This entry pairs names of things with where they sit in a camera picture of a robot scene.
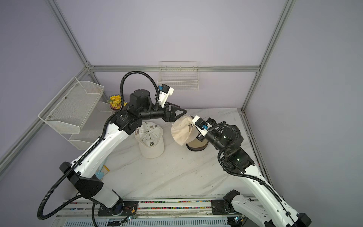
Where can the white baseball cap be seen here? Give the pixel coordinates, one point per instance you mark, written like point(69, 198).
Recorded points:
point(150, 138)

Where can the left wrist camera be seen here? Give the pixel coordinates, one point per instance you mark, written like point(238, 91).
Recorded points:
point(165, 92)

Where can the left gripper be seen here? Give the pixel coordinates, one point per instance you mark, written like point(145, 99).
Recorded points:
point(171, 118)

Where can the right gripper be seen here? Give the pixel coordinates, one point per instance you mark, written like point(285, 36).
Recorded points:
point(202, 138)

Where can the yellow object behind left arm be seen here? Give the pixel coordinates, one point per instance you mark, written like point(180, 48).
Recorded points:
point(102, 171)

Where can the cream Colorado baseball cap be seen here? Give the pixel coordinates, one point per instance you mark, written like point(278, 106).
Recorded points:
point(183, 130)

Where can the white two-tier mesh shelf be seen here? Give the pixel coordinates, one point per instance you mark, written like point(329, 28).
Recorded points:
point(77, 113)

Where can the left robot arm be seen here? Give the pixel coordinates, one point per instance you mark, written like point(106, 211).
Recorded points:
point(117, 128)

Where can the yellow flower bouquet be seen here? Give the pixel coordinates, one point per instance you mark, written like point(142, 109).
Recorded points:
point(116, 103)

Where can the tan dark-brim baseball cap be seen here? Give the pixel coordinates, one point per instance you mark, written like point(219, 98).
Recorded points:
point(198, 144)

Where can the white wire wall basket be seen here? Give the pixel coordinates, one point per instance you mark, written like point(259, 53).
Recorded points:
point(179, 75)

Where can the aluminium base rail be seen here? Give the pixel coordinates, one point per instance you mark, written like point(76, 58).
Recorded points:
point(207, 212)

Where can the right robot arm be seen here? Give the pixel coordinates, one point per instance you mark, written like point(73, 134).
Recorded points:
point(274, 212)

